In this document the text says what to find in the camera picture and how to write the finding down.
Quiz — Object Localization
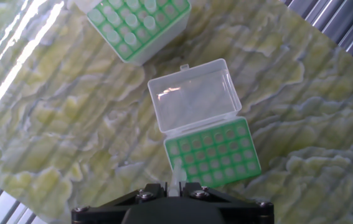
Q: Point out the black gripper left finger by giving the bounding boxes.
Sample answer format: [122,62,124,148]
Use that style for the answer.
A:
[70,182,169,224]

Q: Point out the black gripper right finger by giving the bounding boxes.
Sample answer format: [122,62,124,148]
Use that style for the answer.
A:
[180,182,275,224]

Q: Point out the green rack pipette tip box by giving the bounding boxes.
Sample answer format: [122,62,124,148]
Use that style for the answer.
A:
[67,0,192,66]
[147,58,263,189]

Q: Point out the green marble pattern mat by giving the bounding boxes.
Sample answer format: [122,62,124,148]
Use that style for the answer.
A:
[0,0,353,224]

